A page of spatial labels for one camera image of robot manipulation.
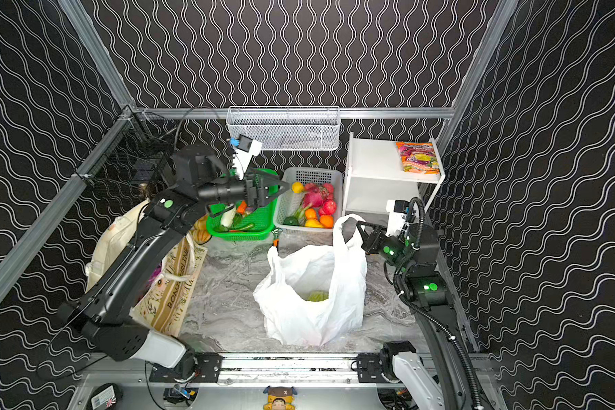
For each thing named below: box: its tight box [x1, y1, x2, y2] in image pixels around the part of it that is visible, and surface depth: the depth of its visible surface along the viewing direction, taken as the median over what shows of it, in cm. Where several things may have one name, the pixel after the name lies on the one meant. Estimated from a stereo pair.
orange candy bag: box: [395, 141, 440, 176], surface depth 81 cm
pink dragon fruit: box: [302, 182, 335, 208], surface depth 105 cm
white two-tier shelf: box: [341, 131, 446, 219], surface depth 84 cm
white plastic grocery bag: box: [252, 214, 368, 347], surface depth 72 cm
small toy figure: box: [263, 385, 299, 410], surface depth 70 cm
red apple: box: [322, 199, 338, 216], surface depth 105 cm
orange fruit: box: [319, 214, 334, 229], surface depth 105 cm
